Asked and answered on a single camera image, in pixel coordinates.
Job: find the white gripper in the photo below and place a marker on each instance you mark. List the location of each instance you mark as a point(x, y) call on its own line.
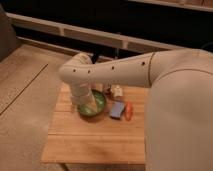
point(81, 94)

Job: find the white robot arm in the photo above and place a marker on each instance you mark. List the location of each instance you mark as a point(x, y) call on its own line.
point(178, 119)

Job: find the green bowl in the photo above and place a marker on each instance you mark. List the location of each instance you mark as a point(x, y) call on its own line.
point(98, 106)

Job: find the blue sponge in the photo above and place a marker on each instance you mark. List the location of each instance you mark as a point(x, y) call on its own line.
point(117, 109)

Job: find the wooden table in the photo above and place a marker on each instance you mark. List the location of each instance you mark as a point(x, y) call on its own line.
point(99, 140)

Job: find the orange carrot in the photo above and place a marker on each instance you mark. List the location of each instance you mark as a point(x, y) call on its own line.
point(128, 111)

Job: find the white shelf rail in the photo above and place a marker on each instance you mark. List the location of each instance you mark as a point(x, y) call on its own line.
point(89, 35)

